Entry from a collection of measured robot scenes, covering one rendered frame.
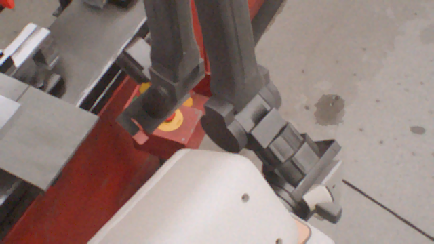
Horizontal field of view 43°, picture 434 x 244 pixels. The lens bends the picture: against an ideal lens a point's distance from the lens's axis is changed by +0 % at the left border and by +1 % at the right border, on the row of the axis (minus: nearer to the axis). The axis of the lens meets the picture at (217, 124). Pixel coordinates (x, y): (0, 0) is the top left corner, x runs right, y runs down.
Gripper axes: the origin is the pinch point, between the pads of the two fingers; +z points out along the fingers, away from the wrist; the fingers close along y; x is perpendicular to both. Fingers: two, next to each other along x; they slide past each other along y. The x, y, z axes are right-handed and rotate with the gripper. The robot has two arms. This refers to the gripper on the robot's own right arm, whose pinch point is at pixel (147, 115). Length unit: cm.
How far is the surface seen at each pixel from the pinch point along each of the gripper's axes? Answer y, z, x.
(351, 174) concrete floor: -68, 78, 67
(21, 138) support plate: 19.4, 6.7, -14.1
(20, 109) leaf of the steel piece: 15.4, 7.3, -18.7
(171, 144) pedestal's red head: -6.8, 22.5, 8.0
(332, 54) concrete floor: -113, 95, 33
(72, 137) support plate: 12.9, 3.3, -7.2
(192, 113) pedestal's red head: -15.9, 21.0, 6.5
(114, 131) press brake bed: -4.3, 41.3, -4.8
